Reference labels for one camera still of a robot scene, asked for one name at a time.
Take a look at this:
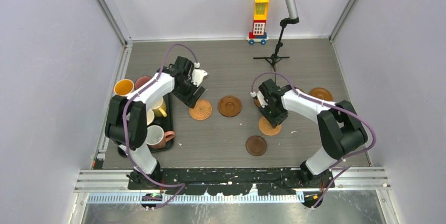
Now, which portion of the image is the woven rattan coaster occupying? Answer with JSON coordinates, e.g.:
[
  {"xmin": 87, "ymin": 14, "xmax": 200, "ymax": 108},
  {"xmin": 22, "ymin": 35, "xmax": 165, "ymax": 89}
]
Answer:
[
  {"xmin": 189, "ymin": 99, "xmax": 212, "ymax": 120},
  {"xmin": 258, "ymin": 117, "xmax": 281, "ymax": 136}
]

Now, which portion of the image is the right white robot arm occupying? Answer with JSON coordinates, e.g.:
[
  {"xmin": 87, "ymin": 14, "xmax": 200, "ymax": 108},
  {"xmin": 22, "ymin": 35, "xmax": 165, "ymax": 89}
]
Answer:
[{"xmin": 250, "ymin": 79, "xmax": 368, "ymax": 188}]

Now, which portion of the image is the black tripod microphone stand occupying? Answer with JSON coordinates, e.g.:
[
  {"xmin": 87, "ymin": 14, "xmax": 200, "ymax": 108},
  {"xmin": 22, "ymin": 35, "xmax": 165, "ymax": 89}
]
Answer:
[{"xmin": 253, "ymin": 17, "xmax": 299, "ymax": 72}]

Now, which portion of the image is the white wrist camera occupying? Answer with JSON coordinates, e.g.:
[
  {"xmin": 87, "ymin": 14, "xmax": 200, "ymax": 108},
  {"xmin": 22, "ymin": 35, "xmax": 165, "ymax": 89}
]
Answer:
[
  {"xmin": 191, "ymin": 62, "xmax": 208, "ymax": 87},
  {"xmin": 250, "ymin": 91, "xmax": 268, "ymax": 108}
]

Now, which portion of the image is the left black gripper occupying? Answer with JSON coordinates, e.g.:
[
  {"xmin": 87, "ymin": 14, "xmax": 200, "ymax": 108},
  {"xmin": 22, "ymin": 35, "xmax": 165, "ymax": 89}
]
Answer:
[{"xmin": 174, "ymin": 76, "xmax": 205, "ymax": 108}]

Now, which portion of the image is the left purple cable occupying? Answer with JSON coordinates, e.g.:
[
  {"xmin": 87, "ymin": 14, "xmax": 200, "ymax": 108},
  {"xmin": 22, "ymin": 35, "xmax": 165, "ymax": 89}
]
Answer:
[{"xmin": 121, "ymin": 44, "xmax": 201, "ymax": 210}]

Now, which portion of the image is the white mug terracotta handle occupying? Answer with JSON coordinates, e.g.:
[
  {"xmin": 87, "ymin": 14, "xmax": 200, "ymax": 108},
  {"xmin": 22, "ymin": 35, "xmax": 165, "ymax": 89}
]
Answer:
[{"xmin": 145, "ymin": 125, "xmax": 176, "ymax": 149}]

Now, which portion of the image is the cream white mug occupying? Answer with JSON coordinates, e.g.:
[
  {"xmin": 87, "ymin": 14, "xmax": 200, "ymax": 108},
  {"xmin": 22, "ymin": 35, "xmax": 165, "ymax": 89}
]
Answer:
[{"xmin": 146, "ymin": 109, "xmax": 155, "ymax": 126}]

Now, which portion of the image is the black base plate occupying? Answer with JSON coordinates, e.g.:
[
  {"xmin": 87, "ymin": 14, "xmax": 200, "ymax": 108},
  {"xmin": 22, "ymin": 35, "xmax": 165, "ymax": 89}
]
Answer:
[{"xmin": 127, "ymin": 168, "xmax": 333, "ymax": 196}]

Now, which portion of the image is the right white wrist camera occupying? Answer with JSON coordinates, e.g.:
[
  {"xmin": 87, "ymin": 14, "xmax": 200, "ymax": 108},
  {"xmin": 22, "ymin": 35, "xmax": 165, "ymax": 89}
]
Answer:
[{"xmin": 250, "ymin": 91, "xmax": 268, "ymax": 108}]

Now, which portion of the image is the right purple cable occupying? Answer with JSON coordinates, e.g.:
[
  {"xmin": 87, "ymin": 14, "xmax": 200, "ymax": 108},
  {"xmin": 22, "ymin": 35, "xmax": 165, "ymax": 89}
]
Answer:
[{"xmin": 250, "ymin": 72, "xmax": 378, "ymax": 210}]

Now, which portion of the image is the white floral mug orange inside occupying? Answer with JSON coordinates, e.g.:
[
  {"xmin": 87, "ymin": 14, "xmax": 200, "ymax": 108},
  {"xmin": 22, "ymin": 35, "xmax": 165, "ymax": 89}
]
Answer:
[{"xmin": 113, "ymin": 79, "xmax": 135, "ymax": 96}]

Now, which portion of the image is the aluminium front rail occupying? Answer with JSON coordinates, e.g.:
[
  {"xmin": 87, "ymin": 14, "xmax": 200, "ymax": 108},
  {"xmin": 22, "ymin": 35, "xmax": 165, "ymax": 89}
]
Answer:
[{"xmin": 74, "ymin": 167, "xmax": 391, "ymax": 205}]

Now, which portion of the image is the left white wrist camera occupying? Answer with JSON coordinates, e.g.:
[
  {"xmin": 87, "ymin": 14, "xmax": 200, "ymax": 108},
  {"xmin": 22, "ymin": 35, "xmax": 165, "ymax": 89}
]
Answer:
[{"xmin": 191, "ymin": 62, "xmax": 208, "ymax": 87}]

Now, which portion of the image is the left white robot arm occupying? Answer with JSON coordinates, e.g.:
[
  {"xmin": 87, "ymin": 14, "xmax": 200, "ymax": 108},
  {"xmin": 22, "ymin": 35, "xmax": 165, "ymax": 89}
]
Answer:
[{"xmin": 105, "ymin": 56, "xmax": 208, "ymax": 189}]

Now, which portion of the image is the pink mug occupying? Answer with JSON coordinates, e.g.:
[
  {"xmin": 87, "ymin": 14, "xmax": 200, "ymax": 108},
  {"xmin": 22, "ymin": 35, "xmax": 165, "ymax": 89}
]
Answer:
[{"xmin": 135, "ymin": 76, "xmax": 152, "ymax": 90}]

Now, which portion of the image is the dark walnut coaster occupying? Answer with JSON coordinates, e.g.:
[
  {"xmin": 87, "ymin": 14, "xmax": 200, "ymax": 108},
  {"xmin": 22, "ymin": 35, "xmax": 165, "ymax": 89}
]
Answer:
[{"xmin": 245, "ymin": 135, "xmax": 268, "ymax": 156}]

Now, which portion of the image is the toy block tower on wheels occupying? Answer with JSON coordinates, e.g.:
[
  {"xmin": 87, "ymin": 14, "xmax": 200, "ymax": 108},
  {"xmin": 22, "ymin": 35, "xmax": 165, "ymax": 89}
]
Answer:
[{"xmin": 247, "ymin": 0, "xmax": 269, "ymax": 45}]

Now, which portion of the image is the purple cable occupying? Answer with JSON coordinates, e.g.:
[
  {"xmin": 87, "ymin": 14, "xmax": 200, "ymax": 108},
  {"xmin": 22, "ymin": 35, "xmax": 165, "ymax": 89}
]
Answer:
[
  {"xmin": 250, "ymin": 72, "xmax": 378, "ymax": 210},
  {"xmin": 121, "ymin": 44, "xmax": 201, "ymax": 210}
]

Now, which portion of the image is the white mug yellow handle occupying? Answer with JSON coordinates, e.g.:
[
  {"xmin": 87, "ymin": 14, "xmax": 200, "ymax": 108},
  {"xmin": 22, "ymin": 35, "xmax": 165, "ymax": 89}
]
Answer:
[{"xmin": 151, "ymin": 98, "xmax": 167, "ymax": 117}]

